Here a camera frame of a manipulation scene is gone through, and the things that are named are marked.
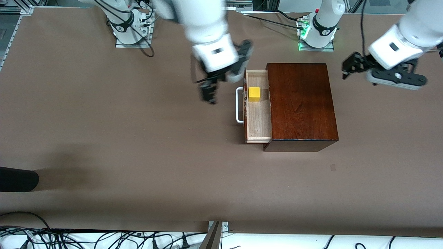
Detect looping black cable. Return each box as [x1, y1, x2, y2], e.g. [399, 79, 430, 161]
[0, 211, 52, 231]

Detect black cylindrical object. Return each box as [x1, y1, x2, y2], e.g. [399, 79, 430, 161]
[0, 167, 39, 193]

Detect wooden drawer with white handle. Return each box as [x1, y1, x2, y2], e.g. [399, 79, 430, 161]
[236, 67, 273, 144]

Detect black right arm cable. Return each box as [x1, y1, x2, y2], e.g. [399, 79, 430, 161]
[93, 0, 155, 58]

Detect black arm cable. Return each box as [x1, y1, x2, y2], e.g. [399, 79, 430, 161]
[360, 0, 368, 58]
[93, 0, 155, 58]

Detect aluminium profile post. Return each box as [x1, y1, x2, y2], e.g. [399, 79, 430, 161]
[200, 221, 229, 249]

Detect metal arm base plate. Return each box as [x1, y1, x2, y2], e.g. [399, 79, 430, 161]
[115, 20, 153, 49]
[298, 39, 335, 52]

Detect dark wooden drawer cabinet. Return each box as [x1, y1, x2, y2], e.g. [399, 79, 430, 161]
[262, 63, 339, 152]

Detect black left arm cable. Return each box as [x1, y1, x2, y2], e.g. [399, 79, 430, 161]
[360, 0, 368, 58]

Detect tangled black cable bundle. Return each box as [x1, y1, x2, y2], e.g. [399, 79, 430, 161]
[0, 227, 208, 249]

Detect thin black table cable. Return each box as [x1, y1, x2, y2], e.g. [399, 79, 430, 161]
[242, 13, 307, 30]

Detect aluminium table corner bracket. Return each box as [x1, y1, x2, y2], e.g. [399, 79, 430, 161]
[0, 0, 35, 16]

